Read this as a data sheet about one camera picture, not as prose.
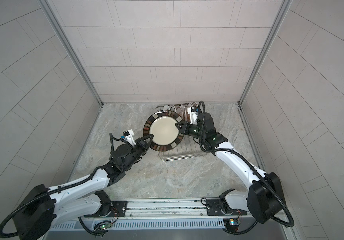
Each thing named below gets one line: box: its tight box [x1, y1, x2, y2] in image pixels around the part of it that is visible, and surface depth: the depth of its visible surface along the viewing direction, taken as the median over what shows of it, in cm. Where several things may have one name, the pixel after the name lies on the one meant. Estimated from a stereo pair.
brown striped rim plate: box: [143, 110, 184, 152], surface depth 76 cm
